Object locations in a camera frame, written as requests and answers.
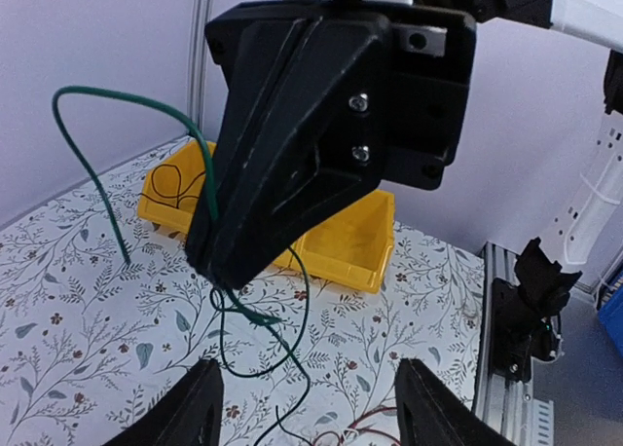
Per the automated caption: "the yellow three-compartment bin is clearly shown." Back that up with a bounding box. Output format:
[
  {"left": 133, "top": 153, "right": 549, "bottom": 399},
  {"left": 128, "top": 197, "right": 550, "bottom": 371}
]
[{"left": 137, "top": 140, "right": 395, "bottom": 294}]

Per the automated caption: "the thin black wire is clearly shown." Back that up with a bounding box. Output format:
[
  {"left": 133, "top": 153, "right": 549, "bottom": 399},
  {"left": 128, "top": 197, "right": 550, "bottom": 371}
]
[{"left": 145, "top": 162, "right": 210, "bottom": 211}]

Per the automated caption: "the floral patterned table mat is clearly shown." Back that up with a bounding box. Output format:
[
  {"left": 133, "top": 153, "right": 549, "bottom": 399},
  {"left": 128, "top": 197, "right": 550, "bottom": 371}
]
[{"left": 1, "top": 142, "right": 484, "bottom": 445}]

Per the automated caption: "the right aluminium frame post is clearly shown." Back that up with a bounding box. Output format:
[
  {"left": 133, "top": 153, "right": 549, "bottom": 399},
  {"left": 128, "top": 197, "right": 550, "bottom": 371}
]
[{"left": 187, "top": 0, "right": 213, "bottom": 130}]

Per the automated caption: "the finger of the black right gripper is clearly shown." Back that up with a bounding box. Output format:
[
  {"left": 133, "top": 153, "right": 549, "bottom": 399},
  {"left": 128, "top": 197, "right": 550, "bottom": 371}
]
[{"left": 186, "top": 17, "right": 321, "bottom": 283}]

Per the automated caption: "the front aluminium rail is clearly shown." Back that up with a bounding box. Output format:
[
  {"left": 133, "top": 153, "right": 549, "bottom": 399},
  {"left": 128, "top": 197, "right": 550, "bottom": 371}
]
[{"left": 472, "top": 242, "right": 554, "bottom": 445}]

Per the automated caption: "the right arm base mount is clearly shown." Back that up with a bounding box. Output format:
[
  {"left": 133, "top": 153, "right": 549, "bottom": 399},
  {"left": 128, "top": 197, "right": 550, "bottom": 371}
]
[{"left": 493, "top": 238, "right": 582, "bottom": 382}]

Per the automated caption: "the thin green wire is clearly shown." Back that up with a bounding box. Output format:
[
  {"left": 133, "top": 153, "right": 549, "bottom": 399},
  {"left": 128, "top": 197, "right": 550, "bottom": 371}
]
[{"left": 52, "top": 86, "right": 312, "bottom": 446}]

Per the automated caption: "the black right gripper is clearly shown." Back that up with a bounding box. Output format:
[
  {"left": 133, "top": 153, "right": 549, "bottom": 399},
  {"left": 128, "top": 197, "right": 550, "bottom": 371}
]
[{"left": 204, "top": 0, "right": 476, "bottom": 289}]

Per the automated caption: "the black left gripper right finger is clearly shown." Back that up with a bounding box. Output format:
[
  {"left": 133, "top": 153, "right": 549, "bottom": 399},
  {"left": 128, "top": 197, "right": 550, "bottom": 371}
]
[{"left": 394, "top": 358, "right": 513, "bottom": 446}]

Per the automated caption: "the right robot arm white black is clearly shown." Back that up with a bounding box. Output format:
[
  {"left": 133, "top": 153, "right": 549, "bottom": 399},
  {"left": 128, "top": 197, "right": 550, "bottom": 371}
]
[{"left": 186, "top": 0, "right": 622, "bottom": 381}]

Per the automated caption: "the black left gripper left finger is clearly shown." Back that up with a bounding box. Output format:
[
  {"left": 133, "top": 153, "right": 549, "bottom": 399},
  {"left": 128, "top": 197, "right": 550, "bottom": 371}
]
[{"left": 104, "top": 359, "right": 224, "bottom": 446}]

